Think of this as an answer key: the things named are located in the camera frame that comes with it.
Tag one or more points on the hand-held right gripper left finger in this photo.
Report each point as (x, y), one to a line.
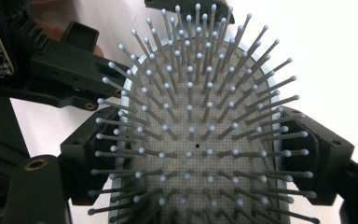
(84, 155)

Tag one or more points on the light blue hairbrush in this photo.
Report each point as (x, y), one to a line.
(195, 137)

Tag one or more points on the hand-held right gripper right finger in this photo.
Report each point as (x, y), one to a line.
(326, 155)

